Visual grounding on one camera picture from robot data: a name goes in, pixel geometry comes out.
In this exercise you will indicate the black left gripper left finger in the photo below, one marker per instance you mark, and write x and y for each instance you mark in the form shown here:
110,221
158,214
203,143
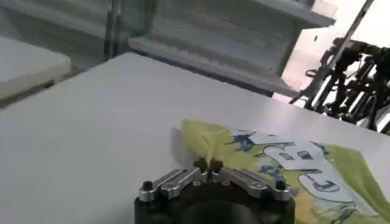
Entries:
175,182

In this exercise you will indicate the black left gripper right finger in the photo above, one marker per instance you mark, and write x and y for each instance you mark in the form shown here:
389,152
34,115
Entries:
246,182

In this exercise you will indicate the yellow-green printed t-shirt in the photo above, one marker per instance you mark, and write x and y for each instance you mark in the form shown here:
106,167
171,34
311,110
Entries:
292,173

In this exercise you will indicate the grey shelf unit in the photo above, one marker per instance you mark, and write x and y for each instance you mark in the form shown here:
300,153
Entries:
219,39

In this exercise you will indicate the dark metal stand pole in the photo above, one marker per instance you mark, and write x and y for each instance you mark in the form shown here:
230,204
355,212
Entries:
111,29

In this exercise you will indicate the small white side table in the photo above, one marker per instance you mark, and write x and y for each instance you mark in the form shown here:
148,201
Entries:
27,70

